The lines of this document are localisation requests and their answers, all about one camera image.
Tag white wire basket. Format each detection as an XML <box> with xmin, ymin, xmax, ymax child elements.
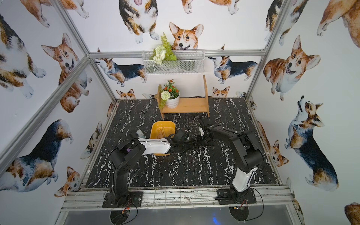
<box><xmin>142</xmin><ymin>50</ymin><xmax>205</xmax><ymax>75</ymax></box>

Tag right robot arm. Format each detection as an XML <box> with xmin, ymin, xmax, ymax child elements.
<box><xmin>197</xmin><ymin>118</ymin><xmax>266</xmax><ymax>203</ymax></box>

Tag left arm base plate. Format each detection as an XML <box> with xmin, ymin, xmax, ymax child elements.
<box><xmin>102</xmin><ymin>191</ymin><xmax>143</xmax><ymax>208</ymax></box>

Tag wooden shelf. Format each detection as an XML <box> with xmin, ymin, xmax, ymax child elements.
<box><xmin>160</xmin><ymin>75</ymin><xmax>210</xmax><ymax>119</ymax></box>

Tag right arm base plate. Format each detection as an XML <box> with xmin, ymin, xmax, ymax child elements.
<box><xmin>215</xmin><ymin>188</ymin><xmax>257</xmax><ymax>205</ymax></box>

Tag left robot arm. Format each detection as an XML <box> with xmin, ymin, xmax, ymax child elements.
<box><xmin>103</xmin><ymin>128</ymin><xmax>198</xmax><ymax>208</ymax></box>

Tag yellow storage box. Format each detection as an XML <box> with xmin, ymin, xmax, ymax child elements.
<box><xmin>150</xmin><ymin>121</ymin><xmax>175</xmax><ymax>156</ymax></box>

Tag potted flower plant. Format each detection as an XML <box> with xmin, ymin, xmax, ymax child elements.
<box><xmin>159</xmin><ymin>79</ymin><xmax>180</xmax><ymax>109</ymax></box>

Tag green fern white flowers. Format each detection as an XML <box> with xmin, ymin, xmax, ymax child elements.
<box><xmin>150</xmin><ymin>33</ymin><xmax>177</xmax><ymax>65</ymax></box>

